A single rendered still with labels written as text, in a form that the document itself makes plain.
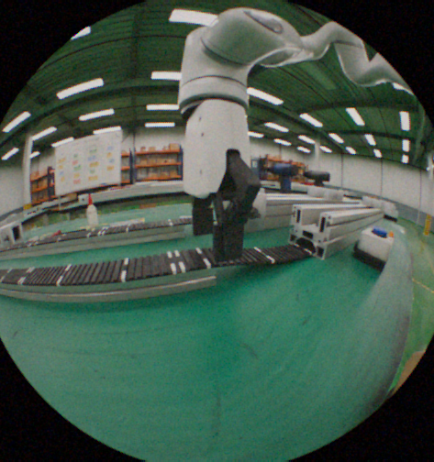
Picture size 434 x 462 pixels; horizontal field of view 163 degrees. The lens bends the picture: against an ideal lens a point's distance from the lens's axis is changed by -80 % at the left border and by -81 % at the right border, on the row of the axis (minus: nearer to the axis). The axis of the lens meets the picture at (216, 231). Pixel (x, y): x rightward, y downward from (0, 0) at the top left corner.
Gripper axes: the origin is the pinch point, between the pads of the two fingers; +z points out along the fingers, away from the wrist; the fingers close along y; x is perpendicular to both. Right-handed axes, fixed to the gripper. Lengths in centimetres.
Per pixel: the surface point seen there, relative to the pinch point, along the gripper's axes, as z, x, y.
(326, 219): -1.4, 19.6, 3.7
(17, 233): 2, -76, -34
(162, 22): -444, -36, -245
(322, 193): -4, 51, -17
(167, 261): 2.7, -6.0, -0.3
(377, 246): 1.6, 27.6, 13.8
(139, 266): 2.5, -9.5, 0.2
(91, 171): -40, -127, -280
